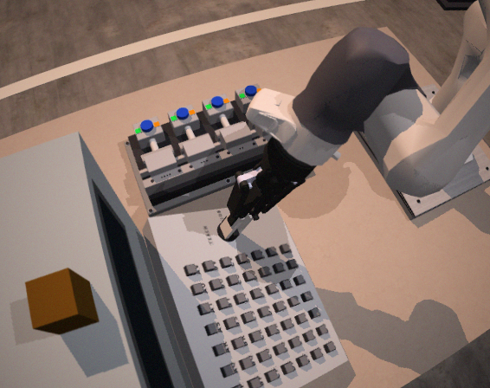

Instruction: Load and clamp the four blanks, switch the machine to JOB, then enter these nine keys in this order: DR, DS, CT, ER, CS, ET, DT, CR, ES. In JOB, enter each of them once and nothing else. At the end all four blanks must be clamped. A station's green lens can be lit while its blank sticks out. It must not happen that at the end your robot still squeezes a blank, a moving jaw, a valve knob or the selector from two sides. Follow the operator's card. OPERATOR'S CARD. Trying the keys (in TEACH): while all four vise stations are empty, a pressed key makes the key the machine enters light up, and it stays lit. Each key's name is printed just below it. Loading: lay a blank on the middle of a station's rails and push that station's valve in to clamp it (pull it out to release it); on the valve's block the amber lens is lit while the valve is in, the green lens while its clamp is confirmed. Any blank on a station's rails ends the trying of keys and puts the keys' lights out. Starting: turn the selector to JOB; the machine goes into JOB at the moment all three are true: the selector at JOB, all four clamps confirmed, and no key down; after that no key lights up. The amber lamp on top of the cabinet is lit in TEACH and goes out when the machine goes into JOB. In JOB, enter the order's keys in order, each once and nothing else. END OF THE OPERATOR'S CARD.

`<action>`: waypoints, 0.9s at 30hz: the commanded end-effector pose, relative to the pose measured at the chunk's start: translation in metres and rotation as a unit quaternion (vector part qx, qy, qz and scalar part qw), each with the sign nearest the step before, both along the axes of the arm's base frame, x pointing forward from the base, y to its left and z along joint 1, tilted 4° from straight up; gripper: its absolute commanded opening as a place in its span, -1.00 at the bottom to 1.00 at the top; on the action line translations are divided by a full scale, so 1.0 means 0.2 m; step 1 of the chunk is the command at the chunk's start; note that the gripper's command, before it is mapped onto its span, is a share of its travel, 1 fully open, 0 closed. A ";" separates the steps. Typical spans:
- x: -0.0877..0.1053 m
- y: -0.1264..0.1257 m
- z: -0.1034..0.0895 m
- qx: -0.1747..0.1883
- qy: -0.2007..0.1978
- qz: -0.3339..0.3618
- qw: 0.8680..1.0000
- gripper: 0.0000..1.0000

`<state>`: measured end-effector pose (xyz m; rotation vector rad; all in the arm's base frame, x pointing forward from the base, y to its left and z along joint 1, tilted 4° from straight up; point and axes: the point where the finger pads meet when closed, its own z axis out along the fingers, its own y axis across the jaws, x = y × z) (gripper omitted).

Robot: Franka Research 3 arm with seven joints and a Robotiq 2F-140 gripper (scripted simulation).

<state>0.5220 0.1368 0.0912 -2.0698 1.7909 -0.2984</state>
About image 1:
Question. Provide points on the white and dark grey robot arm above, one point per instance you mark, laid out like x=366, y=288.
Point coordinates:
x=419, y=151

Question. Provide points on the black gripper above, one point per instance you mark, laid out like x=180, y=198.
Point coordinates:
x=246, y=202

